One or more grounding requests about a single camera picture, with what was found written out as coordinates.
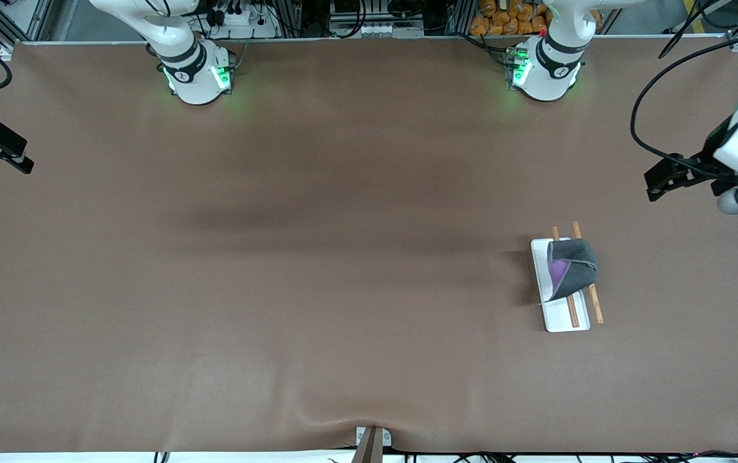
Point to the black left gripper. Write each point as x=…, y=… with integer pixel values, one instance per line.
x=703, y=162

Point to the grey and purple microfibre towel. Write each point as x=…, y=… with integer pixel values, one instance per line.
x=574, y=267

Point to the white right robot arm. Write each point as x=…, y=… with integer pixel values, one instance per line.
x=175, y=45

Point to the white rack with wooden rods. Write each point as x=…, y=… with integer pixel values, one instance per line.
x=562, y=315

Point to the orange packaged items pile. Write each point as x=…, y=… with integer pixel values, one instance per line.
x=504, y=16

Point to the brown table mat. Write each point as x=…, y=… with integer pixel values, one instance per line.
x=214, y=289

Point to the white power strip with plugs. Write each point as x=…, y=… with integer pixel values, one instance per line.
x=240, y=18

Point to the metal table edge clamp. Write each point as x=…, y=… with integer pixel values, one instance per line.
x=372, y=444

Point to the aluminium frame profile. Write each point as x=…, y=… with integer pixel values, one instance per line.
x=2, y=19

